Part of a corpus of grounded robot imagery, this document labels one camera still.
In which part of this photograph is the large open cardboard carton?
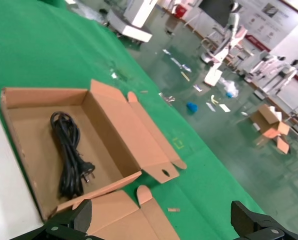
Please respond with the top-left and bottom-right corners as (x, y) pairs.
(248, 103), (291, 141)

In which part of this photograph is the open brown cardboard box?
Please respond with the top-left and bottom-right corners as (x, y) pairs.
(0, 79), (187, 222)
(87, 185), (182, 240)

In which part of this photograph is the white humanoid robot black head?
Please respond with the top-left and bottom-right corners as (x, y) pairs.
(262, 59), (298, 94)
(250, 51), (287, 76)

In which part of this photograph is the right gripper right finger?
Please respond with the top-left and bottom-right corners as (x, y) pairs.
(230, 200), (298, 240)

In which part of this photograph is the red box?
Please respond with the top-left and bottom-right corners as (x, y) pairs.
(173, 3), (189, 18)

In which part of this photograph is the silver binder clip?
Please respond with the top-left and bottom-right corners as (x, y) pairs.
(158, 92), (176, 104)

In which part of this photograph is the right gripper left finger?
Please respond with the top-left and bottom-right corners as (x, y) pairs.
(13, 198), (94, 240)

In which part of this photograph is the black power cord bundle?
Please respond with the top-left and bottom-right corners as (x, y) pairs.
(50, 111), (96, 200)

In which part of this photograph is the crumpled blue glove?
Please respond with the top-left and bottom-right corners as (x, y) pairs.
(186, 101), (199, 114)

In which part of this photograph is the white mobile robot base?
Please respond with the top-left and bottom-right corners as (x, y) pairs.
(106, 0), (159, 43)

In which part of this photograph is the black display on stand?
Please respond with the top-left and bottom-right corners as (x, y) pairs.
(183, 0), (236, 33)

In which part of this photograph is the green table cloth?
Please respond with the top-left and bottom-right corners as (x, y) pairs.
(0, 0), (272, 240)

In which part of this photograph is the white wall info poster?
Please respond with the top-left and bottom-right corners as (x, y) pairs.
(238, 0), (298, 52)

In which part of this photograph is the white and red carton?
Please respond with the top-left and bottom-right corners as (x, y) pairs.
(204, 69), (223, 88)

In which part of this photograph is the leaning white humanoid robot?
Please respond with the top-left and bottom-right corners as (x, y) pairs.
(200, 2), (248, 67)

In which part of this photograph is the clear plastic bag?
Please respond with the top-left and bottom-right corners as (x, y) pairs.
(218, 76), (240, 97)

